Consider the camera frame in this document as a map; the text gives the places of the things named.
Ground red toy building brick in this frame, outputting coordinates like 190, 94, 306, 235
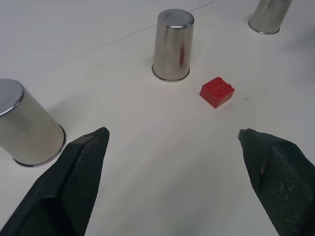
199, 77, 235, 109

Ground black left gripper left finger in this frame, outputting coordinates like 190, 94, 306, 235
0, 126, 110, 236

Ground stainless steel cup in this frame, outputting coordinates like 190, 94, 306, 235
151, 9, 195, 83
248, 0, 292, 35
0, 79, 67, 168

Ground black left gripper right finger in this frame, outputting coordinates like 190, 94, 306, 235
237, 128, 315, 236

